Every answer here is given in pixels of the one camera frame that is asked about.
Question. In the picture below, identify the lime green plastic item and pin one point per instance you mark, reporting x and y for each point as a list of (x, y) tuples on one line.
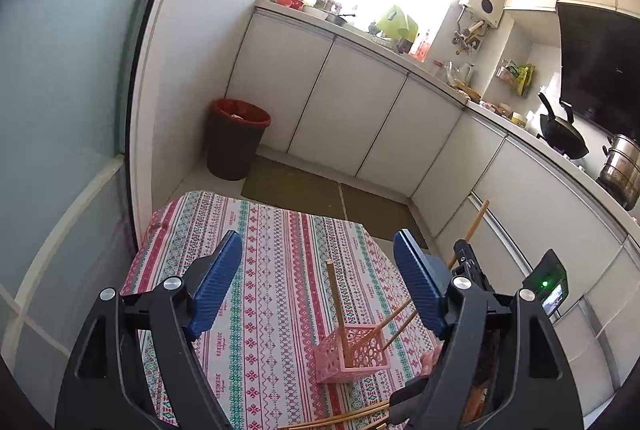
[(397, 22)]

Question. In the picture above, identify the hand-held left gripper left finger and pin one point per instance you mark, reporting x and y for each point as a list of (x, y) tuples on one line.
[(215, 285)]

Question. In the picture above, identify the white kitchen countertop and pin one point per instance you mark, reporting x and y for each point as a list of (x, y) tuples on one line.
[(530, 131)]

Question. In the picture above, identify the metal water pipes and valves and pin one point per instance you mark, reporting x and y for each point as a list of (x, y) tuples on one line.
[(467, 35)]

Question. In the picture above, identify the brown wooden chopstick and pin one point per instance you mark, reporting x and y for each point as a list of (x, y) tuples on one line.
[(336, 305), (402, 329), (385, 322), (477, 220)]

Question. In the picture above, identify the red bowl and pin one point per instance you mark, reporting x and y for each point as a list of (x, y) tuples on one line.
[(289, 1)]

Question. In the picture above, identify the wall rack with green packs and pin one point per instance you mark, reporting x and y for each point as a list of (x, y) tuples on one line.
[(520, 75)]

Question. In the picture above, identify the black wok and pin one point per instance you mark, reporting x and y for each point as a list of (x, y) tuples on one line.
[(565, 137)]

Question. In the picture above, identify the clear glass kettle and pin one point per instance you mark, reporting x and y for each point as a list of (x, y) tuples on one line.
[(462, 72)]

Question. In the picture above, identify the pink lattice utensil holder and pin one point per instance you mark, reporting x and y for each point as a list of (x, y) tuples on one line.
[(360, 372)]

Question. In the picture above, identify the stainless steel steamer pot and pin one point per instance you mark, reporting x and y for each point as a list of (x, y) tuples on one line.
[(622, 170)]

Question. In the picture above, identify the frosted glass sliding door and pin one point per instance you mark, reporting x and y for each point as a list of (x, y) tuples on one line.
[(60, 110)]

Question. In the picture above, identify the red bottle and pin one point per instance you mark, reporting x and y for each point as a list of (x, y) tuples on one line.
[(421, 47)]

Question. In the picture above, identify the person's right hand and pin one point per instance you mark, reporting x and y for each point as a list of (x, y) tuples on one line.
[(430, 360)]

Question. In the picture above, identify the pile of wooden chopsticks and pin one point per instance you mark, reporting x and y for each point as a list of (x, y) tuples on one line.
[(370, 410)]

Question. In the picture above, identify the striped patterned tablecloth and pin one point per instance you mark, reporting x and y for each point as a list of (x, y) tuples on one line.
[(270, 260)]

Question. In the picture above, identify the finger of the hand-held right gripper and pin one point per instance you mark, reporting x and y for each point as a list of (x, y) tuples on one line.
[(469, 262)]

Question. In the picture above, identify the white kitchen base cabinets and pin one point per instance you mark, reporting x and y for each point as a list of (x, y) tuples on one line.
[(380, 110)]

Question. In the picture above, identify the black range hood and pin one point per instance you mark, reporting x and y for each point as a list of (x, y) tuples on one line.
[(600, 65)]

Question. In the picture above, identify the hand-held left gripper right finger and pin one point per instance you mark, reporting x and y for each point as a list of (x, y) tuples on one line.
[(415, 280)]

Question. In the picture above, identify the dark trash bin red liner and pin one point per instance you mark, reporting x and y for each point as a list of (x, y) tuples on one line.
[(230, 150)]

